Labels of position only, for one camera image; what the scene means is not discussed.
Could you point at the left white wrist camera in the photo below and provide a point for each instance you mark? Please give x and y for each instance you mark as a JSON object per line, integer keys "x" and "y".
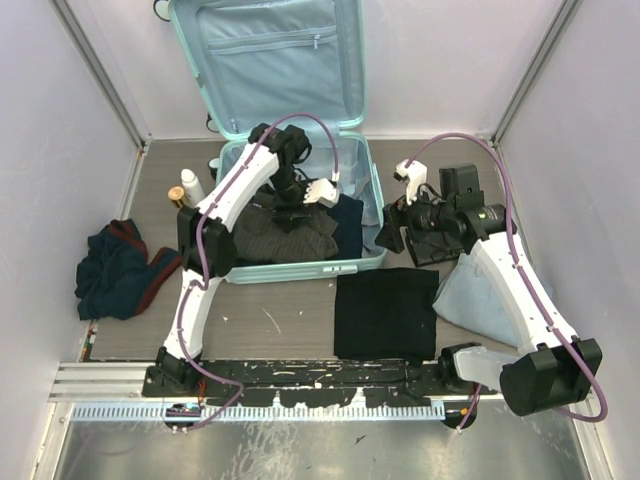
{"x": 323, "y": 191}

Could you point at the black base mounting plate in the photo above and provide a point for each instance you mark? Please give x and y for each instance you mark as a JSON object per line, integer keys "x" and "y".
{"x": 310, "y": 383}

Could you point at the navy garment with red trim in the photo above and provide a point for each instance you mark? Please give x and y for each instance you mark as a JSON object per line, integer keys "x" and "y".
{"x": 117, "y": 278}

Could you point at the black leather pouch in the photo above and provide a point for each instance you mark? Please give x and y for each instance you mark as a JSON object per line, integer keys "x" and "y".
{"x": 431, "y": 247}

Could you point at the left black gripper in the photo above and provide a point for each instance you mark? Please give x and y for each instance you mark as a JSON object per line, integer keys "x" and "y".
{"x": 287, "y": 214}

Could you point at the white plastic bottle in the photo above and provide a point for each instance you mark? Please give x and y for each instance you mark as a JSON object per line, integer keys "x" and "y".
{"x": 192, "y": 186}

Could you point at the grey pinstriped shirt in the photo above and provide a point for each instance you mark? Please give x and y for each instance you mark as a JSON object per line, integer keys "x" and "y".
{"x": 260, "y": 240}

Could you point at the yellow liquid bottle gold cap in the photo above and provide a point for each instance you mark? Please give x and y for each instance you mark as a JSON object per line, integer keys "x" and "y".
{"x": 177, "y": 196}

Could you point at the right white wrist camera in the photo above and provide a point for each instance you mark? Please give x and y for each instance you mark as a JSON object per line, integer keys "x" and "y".
{"x": 413, "y": 175}

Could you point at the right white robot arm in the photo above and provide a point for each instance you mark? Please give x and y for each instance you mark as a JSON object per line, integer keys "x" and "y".
{"x": 555, "y": 367}

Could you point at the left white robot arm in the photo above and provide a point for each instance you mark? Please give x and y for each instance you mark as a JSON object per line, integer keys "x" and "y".
{"x": 207, "y": 247}

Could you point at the aluminium frame rail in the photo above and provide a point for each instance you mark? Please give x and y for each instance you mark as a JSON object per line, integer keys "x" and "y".
{"x": 111, "y": 380}

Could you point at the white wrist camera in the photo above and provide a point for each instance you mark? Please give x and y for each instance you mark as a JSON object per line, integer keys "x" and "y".
{"x": 413, "y": 175}
{"x": 323, "y": 191}

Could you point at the black garment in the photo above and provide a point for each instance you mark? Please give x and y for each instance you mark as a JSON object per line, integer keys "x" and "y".
{"x": 386, "y": 314}

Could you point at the mint green open suitcase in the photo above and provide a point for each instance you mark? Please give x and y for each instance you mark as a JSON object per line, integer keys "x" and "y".
{"x": 256, "y": 61}

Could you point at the navy blue sweater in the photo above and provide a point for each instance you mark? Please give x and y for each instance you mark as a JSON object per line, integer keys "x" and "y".
{"x": 348, "y": 235}

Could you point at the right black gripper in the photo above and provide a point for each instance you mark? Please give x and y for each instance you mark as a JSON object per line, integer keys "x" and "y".
{"x": 396, "y": 214}

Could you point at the white slotted cable duct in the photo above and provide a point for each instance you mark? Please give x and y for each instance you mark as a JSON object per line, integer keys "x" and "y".
{"x": 163, "y": 411}

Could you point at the light blue jeans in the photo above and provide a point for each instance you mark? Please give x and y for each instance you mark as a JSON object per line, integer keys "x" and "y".
{"x": 468, "y": 298}

